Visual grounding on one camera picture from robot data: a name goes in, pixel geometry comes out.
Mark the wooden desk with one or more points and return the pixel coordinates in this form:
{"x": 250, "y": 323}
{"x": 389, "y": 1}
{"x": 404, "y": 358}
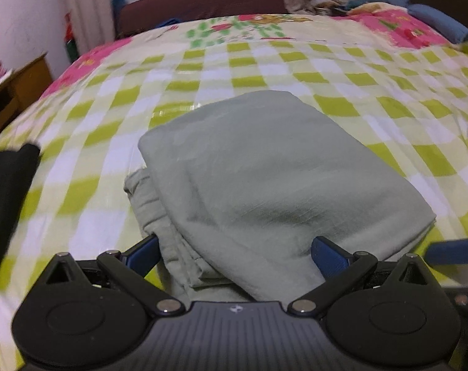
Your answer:
{"x": 21, "y": 85}

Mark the small blue cloth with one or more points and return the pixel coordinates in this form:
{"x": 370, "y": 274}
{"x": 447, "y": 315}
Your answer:
{"x": 170, "y": 22}

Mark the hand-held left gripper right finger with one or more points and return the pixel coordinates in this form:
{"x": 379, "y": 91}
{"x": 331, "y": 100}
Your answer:
{"x": 328, "y": 255}

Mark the black cloth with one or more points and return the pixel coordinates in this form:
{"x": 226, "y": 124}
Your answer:
{"x": 8, "y": 201}

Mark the pile of patterned cloth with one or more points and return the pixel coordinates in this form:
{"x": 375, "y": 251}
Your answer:
{"x": 334, "y": 5}

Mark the red green bag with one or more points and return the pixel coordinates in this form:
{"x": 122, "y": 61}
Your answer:
{"x": 69, "y": 38}

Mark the green checked printed bed sheet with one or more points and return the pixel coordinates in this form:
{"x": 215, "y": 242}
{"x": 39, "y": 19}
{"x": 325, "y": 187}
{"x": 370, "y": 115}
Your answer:
{"x": 257, "y": 62}

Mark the maroon bed frame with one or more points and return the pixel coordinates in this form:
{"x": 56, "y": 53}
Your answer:
{"x": 199, "y": 5}

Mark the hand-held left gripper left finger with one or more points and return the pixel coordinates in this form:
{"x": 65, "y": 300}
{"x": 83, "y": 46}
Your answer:
{"x": 143, "y": 255}

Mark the grey-green pants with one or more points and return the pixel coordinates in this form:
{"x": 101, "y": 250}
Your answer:
{"x": 264, "y": 185}

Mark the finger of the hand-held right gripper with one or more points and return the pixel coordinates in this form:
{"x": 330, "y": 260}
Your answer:
{"x": 467, "y": 317}
{"x": 456, "y": 250}

